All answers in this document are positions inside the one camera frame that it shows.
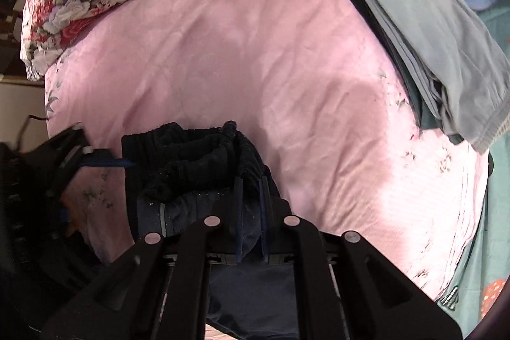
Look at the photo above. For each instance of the navy pants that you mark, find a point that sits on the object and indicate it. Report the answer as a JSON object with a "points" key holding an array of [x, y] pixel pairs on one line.
{"points": [[179, 149]]}

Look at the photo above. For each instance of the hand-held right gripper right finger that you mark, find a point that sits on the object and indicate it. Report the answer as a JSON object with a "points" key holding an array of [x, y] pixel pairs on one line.
{"points": [[263, 212]]}

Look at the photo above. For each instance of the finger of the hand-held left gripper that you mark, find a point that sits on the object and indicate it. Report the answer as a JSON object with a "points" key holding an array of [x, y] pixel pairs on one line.
{"points": [[67, 152]]}

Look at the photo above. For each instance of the grey folded garment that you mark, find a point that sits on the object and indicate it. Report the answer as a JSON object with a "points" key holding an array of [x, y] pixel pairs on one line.
{"points": [[430, 25]]}

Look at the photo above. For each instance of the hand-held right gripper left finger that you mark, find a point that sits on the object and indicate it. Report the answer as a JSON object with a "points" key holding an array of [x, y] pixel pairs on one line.
{"points": [[238, 204]]}

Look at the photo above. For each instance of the pink bed sheet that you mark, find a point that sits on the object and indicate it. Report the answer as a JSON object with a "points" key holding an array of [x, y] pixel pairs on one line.
{"points": [[239, 65]]}

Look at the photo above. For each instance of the teal printed blanket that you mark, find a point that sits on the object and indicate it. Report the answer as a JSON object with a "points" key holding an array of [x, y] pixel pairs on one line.
{"points": [[494, 204]]}

